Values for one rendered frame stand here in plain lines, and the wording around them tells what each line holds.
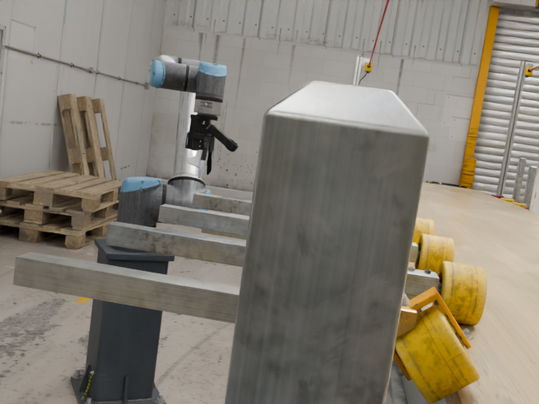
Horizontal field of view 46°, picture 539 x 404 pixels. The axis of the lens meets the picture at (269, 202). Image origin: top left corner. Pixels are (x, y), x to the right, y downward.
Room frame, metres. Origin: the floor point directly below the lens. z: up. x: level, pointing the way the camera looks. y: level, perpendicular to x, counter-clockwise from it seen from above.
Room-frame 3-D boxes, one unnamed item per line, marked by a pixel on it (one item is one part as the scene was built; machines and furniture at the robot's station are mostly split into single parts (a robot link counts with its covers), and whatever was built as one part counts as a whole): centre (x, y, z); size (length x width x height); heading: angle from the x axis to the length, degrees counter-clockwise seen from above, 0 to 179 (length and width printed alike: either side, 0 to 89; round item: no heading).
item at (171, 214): (1.11, -0.05, 0.95); 0.50 x 0.04 x 0.04; 84
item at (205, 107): (2.05, 0.24, 1.16); 0.10 x 0.09 x 0.05; 176
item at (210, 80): (2.06, 0.24, 1.25); 0.10 x 0.09 x 0.12; 13
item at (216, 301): (0.62, 0.07, 0.95); 0.37 x 0.03 x 0.03; 84
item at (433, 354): (0.59, -0.18, 0.93); 0.09 x 0.08 x 0.09; 84
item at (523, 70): (4.31, -1.58, 1.25); 0.15 x 0.08 x 1.10; 174
